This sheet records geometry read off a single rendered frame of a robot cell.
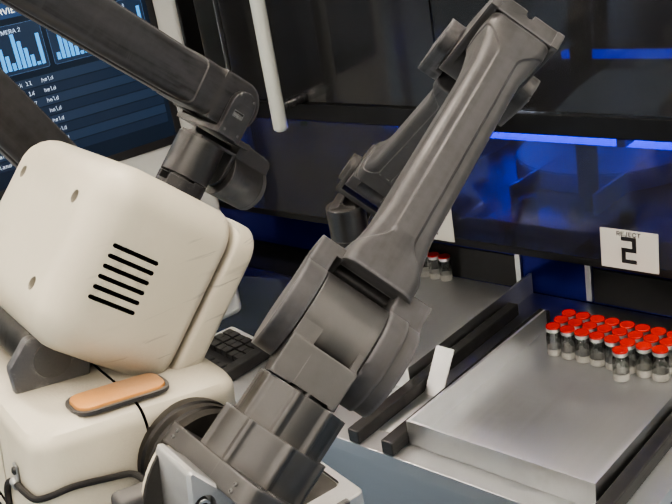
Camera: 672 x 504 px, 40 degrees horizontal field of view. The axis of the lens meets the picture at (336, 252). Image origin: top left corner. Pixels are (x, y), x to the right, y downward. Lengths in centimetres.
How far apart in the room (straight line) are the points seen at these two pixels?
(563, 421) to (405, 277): 56
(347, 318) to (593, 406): 64
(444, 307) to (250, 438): 94
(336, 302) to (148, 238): 15
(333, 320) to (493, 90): 28
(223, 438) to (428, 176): 27
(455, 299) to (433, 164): 82
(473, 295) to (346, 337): 92
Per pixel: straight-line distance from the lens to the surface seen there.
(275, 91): 156
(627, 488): 108
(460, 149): 77
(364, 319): 66
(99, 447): 70
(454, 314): 151
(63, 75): 159
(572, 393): 128
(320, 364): 64
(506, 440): 119
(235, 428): 64
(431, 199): 74
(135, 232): 69
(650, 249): 133
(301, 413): 63
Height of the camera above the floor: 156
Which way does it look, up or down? 22 degrees down
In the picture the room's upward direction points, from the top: 10 degrees counter-clockwise
